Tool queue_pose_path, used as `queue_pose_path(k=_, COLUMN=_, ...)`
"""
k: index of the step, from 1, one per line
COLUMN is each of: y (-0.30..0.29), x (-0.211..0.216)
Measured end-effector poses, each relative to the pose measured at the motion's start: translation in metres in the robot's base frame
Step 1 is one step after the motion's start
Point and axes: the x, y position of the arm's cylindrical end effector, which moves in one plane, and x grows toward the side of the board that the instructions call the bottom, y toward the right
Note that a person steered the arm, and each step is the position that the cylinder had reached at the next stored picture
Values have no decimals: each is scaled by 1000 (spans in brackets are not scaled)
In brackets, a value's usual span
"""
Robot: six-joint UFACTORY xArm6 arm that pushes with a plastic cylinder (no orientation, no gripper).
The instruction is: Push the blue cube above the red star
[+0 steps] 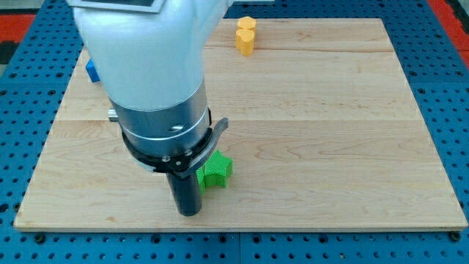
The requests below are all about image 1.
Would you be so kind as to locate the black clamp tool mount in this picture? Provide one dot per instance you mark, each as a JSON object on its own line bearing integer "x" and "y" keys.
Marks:
{"x": 185, "y": 163}

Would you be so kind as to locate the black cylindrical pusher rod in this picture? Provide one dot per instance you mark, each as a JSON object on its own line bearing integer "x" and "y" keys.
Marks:
{"x": 186, "y": 193}

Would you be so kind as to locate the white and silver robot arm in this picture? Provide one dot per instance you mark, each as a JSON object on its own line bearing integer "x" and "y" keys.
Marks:
{"x": 148, "y": 56}

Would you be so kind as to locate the green star block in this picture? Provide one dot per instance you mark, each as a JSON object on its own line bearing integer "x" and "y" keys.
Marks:
{"x": 216, "y": 171}

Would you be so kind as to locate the blue cube block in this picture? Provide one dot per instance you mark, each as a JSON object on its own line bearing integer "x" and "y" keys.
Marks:
{"x": 91, "y": 71}

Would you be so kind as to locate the light wooden board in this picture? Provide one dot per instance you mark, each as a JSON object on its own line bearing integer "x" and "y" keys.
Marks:
{"x": 324, "y": 132}

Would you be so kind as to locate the yellow heart block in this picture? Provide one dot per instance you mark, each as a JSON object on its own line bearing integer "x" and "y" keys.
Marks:
{"x": 244, "y": 41}

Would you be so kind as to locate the yellow hexagon block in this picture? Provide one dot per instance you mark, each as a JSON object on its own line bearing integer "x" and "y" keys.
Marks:
{"x": 247, "y": 23}

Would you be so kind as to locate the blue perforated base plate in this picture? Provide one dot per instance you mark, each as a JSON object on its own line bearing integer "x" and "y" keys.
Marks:
{"x": 37, "y": 76}

